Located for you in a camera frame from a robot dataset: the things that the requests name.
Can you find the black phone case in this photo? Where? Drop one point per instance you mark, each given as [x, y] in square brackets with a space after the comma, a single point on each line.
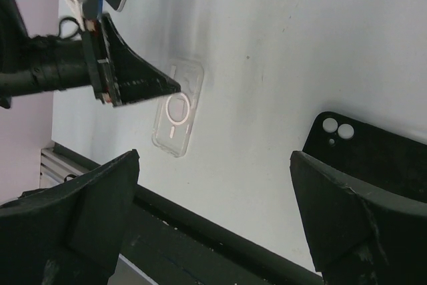
[376, 156]

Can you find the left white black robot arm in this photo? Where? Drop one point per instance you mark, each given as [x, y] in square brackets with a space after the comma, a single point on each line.
[93, 55]

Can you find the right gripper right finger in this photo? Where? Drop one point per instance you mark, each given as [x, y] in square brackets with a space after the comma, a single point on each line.
[358, 233]

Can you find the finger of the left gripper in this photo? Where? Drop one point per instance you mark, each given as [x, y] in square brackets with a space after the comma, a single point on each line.
[129, 78]

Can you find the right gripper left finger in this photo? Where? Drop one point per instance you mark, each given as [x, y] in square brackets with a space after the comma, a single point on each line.
[70, 233]

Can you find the clear magsafe phone case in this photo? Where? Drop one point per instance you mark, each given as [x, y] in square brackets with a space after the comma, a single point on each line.
[176, 113]

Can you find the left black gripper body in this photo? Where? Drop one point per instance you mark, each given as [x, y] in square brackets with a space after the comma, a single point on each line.
[39, 64]

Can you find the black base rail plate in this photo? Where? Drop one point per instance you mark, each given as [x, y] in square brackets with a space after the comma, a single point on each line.
[172, 245]

